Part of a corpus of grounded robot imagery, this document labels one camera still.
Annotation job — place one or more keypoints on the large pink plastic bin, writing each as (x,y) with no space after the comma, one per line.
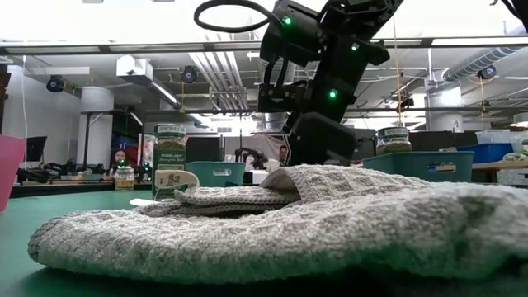
(8,173)

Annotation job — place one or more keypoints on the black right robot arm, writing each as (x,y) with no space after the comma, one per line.
(350,62)

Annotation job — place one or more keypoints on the small teal plastic basket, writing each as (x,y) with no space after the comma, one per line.
(214,173)

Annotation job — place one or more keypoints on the black background screen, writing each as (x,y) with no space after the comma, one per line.
(204,149)

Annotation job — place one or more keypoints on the blue background storage bin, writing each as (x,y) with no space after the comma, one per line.
(486,150)

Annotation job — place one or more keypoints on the white round column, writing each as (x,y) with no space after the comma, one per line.
(97,119)

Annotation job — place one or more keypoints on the white background storage tub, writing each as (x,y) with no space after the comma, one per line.
(495,136)

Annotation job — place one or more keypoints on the green-lidded herb spice jar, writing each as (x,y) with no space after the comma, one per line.
(169,156)
(393,142)

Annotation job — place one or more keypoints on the silver flexible ceiling duct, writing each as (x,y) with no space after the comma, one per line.
(482,59)

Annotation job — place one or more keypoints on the grey hanging cloth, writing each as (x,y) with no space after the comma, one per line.
(239,142)

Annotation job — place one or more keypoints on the white printed towel tag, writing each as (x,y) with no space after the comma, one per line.
(175,179)

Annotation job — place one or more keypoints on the person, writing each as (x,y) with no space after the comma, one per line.
(283,153)
(119,158)

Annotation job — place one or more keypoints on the green felt table mat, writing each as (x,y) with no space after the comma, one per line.
(16,255)

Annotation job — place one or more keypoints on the black metal table frame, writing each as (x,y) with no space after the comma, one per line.
(62,189)

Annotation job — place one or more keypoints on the long ceiling light fixture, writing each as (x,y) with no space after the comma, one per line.
(82,46)

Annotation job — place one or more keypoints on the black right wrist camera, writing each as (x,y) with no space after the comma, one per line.
(284,99)

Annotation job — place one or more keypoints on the small glass spice jar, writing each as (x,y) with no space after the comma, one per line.
(123,179)

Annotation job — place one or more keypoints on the grey-white knitted towel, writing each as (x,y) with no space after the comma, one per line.
(288,231)

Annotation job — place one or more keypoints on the small black background monitor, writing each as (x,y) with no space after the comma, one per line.
(36,148)

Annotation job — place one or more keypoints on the black background robot arm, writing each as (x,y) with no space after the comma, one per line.
(251,156)
(62,169)

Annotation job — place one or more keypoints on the small grey-blue plastic basket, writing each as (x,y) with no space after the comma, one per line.
(412,165)

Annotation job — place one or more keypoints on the black ceiling camera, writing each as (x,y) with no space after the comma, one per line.
(55,83)
(406,102)
(189,74)
(486,72)

